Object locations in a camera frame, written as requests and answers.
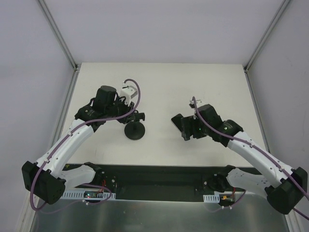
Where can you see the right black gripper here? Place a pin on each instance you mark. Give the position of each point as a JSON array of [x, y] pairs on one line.
[[186, 126]]

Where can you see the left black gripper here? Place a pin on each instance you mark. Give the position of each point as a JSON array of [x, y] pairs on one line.
[[133, 115]]

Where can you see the black smartphone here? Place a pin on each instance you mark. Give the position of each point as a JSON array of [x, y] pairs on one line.
[[177, 122]]

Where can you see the black round phone stand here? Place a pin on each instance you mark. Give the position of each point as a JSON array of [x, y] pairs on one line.
[[134, 130]]

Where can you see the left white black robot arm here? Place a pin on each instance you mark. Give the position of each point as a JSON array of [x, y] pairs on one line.
[[46, 177]]

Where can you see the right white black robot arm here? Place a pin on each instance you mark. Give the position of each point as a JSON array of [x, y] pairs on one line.
[[280, 184]]

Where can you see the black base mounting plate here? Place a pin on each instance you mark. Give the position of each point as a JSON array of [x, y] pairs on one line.
[[160, 183]]

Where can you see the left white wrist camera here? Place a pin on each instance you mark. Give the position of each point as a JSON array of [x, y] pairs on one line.
[[128, 91]]

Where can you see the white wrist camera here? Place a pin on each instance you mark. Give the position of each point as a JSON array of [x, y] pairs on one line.
[[128, 91], [194, 105]]

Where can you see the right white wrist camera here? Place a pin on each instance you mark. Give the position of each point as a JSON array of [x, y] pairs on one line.
[[194, 105]]

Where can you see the left aluminium frame post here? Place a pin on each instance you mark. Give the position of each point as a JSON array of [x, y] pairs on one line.
[[57, 33]]

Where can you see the aluminium frame post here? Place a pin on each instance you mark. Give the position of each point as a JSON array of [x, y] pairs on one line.
[[57, 33], [267, 33]]

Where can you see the right white cable duct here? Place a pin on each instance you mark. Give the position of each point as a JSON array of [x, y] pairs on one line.
[[215, 198]]

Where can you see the white cable duct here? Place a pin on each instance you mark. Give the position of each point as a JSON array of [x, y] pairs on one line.
[[87, 195], [215, 198]]

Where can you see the left white cable duct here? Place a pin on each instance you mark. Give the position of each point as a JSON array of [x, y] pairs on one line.
[[87, 195]]

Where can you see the right aluminium frame post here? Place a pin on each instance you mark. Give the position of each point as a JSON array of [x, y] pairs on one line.
[[267, 33]]

